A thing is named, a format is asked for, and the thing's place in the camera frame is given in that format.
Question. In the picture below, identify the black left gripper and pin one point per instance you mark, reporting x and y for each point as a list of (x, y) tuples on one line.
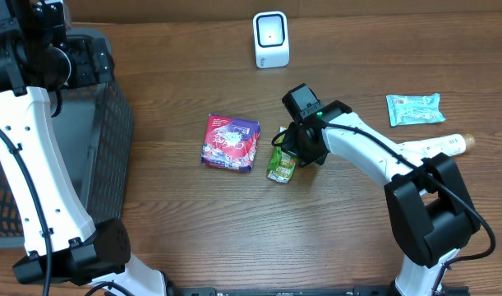
[(93, 60)]

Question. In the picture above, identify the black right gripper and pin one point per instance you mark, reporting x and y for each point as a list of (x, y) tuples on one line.
[(294, 146)]

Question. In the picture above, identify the green tea drink carton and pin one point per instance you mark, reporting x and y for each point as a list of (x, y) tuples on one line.
[(281, 166)]

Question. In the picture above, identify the red purple snack bag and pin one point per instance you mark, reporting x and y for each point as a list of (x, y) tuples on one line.
[(230, 143)]

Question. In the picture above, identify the teal snack packet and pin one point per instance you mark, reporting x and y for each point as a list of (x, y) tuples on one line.
[(412, 110)]

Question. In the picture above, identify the white conditioner tube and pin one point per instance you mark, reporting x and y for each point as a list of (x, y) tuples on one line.
[(451, 145)]

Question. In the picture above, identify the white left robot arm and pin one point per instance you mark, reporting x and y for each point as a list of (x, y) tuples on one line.
[(39, 56)]

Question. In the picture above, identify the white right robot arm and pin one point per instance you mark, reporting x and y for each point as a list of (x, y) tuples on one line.
[(431, 212)]

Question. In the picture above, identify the white barcode scanner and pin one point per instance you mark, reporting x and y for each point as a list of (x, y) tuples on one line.
[(270, 31)]

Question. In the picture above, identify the grey plastic mesh basket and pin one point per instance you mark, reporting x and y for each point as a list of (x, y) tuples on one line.
[(94, 133)]

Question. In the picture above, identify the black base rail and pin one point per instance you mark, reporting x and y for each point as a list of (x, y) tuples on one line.
[(362, 290)]

